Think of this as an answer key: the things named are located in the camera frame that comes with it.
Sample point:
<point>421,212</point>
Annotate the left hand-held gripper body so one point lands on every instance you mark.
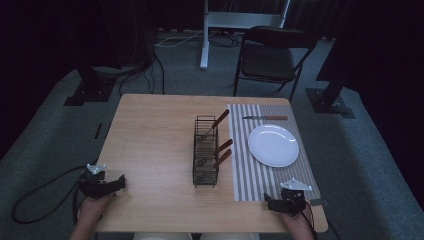
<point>95,186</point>

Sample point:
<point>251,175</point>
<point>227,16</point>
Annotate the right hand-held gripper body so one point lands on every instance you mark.
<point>293,198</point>

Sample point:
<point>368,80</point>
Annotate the person's left hand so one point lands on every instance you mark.
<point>93,208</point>

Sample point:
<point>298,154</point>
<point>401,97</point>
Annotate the person's right hand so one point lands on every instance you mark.
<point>295,223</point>

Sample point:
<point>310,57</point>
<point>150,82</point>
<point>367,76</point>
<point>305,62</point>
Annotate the grey striped placemat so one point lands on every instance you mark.
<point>243,173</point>

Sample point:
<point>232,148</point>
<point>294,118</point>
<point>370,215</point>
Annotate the white round plate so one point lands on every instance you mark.
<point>273,145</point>

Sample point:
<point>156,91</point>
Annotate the person's legs in light trousers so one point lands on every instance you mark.
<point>196,236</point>

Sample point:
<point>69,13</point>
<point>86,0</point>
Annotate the black folding chair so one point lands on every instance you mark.
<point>266,61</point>

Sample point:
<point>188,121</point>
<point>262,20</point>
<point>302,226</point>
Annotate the black stand with base plate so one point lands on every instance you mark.
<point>91,90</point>
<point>328,100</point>

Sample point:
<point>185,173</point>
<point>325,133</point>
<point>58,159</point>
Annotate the white desk frame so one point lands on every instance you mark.
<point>240,20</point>

